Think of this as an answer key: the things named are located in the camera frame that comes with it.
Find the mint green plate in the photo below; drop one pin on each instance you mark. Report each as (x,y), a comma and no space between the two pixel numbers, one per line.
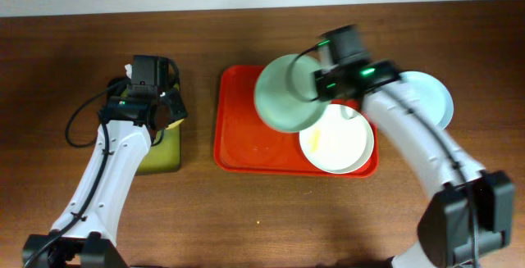
(285,94)

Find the red plastic tray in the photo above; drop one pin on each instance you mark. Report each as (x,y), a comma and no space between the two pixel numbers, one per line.
(244,143)

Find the white plate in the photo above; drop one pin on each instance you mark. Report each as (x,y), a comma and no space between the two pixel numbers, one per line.
(340,142)

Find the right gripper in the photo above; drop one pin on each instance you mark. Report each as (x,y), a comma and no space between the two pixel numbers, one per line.
(320,94)

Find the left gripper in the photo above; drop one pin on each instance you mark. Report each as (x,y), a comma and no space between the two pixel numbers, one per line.
(176,106)

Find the green yellow sponge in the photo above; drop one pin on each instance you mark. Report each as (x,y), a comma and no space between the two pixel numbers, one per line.
(175,124)

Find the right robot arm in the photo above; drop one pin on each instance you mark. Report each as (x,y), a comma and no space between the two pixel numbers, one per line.
(470,212)

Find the light blue plate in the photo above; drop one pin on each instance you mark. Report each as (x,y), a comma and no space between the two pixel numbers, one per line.
(435,98)

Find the black tray with yellow liquid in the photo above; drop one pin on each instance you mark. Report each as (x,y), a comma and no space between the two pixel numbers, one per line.
(154,152)

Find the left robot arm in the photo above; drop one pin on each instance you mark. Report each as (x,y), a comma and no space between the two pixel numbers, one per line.
(87,228)

